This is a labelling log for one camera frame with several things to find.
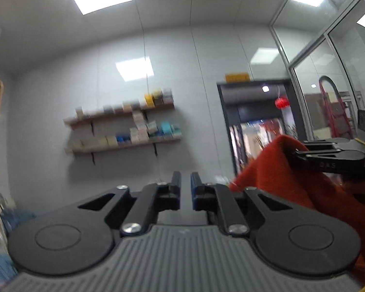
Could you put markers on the upper wooden wall shelf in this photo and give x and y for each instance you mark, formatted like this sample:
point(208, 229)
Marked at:
point(158, 100)

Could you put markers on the orange-red knit sweater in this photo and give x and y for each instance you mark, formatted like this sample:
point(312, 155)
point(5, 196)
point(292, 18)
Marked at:
point(273, 172)

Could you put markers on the red step ladder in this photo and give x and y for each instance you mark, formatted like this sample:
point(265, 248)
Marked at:
point(335, 109)

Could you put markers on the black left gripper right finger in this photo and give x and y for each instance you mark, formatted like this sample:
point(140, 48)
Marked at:
point(291, 238)

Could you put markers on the yellow sign above door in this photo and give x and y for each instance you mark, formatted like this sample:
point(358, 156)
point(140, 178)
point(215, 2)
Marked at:
point(237, 77)

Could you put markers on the wooden wall shelf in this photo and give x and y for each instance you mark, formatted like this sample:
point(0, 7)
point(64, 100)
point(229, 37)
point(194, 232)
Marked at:
point(142, 134)
point(158, 100)

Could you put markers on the lower wooden wall shelf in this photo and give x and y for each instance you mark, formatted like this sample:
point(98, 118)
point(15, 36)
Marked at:
point(142, 134)

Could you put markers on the red hanging lantern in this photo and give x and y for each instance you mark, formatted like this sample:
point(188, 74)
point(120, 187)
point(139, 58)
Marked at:
point(282, 103)

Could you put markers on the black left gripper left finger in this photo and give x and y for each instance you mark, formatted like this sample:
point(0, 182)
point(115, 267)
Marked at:
point(80, 236)

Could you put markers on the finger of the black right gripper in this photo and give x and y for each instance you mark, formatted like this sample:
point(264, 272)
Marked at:
point(335, 144)
point(332, 159)

